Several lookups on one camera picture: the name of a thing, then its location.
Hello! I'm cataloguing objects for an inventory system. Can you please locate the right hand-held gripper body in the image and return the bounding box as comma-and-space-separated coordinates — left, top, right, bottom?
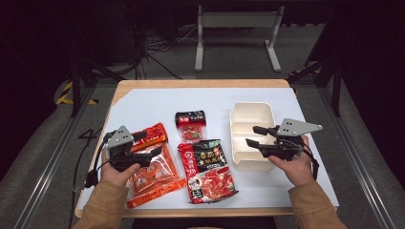
261, 117, 324, 162

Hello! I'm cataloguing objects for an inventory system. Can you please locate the person's left hand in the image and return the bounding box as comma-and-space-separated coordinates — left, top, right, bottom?
99, 149, 141, 189

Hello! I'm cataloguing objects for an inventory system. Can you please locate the person's right hand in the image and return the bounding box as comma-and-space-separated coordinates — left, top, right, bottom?
267, 135, 315, 187

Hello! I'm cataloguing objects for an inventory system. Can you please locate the large red black packet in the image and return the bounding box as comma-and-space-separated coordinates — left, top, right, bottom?
177, 138, 240, 205

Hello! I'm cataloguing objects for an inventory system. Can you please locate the hand-held gripper cable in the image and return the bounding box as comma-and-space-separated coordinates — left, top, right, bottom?
68, 130, 113, 229
300, 142, 320, 181

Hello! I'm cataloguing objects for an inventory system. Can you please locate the left hand-held gripper cable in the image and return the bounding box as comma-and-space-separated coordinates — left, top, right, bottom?
68, 130, 113, 229

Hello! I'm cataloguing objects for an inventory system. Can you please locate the small black red packet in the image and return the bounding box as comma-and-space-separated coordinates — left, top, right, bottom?
174, 110, 208, 144

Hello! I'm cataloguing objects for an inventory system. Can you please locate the white table mat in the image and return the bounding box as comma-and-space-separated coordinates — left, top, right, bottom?
76, 87, 340, 211

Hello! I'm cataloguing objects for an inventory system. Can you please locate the bundle of floor cables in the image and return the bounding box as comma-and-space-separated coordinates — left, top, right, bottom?
123, 4, 199, 80

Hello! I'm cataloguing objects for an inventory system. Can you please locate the white metal stand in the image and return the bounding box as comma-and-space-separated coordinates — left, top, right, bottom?
194, 4, 286, 73

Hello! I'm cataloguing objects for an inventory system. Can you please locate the black metal stand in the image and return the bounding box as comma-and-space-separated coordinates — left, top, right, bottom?
287, 6, 346, 117
65, 6, 126, 118

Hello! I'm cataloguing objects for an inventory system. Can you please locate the orange hotpot seasoning packet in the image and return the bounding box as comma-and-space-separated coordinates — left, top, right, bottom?
125, 121, 187, 210

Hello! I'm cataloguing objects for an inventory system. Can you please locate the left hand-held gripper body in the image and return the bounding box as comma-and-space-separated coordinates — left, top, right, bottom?
104, 125, 152, 173

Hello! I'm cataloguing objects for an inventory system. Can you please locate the white divided container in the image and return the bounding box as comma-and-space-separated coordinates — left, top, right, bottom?
228, 101, 278, 173

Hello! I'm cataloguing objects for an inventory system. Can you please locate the aluminium floor rail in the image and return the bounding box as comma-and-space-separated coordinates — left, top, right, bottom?
317, 85, 399, 229
12, 85, 97, 229

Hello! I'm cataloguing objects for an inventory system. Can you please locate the right hand-held gripper cable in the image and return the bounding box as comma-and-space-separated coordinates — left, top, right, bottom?
300, 142, 320, 181

